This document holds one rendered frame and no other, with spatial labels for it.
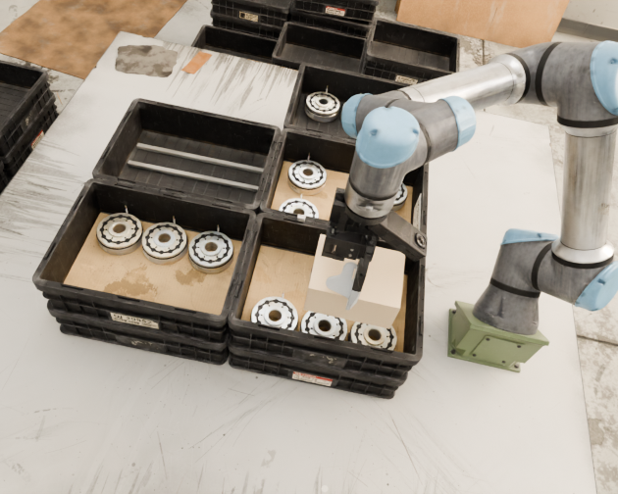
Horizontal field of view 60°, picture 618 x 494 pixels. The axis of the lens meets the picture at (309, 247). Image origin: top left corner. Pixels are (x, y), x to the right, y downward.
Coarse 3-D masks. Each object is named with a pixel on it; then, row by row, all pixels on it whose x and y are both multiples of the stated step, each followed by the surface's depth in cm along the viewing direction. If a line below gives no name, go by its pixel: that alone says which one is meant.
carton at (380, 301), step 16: (320, 240) 98; (320, 256) 96; (384, 256) 97; (400, 256) 98; (320, 272) 94; (336, 272) 94; (368, 272) 95; (384, 272) 95; (400, 272) 96; (320, 288) 92; (368, 288) 93; (384, 288) 93; (400, 288) 94; (304, 304) 97; (320, 304) 95; (336, 304) 94; (368, 304) 92; (384, 304) 91; (400, 304) 92; (352, 320) 97; (368, 320) 96; (384, 320) 95
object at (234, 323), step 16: (256, 224) 122; (304, 224) 124; (320, 224) 125; (256, 240) 120; (384, 240) 124; (240, 272) 114; (240, 288) 114; (240, 320) 108; (272, 336) 108; (288, 336) 107; (304, 336) 107; (320, 336) 108; (416, 336) 110; (352, 352) 108; (368, 352) 107; (384, 352) 107; (400, 352) 108; (416, 352) 108
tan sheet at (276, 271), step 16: (272, 256) 130; (288, 256) 131; (304, 256) 131; (256, 272) 127; (272, 272) 127; (288, 272) 128; (304, 272) 128; (256, 288) 124; (272, 288) 125; (288, 288) 125; (304, 288) 126; (272, 320) 120; (400, 320) 124; (400, 336) 121
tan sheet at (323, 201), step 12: (288, 168) 148; (336, 180) 147; (276, 192) 142; (288, 192) 143; (324, 192) 144; (408, 192) 148; (276, 204) 140; (324, 204) 142; (408, 204) 146; (324, 216) 139; (408, 216) 143
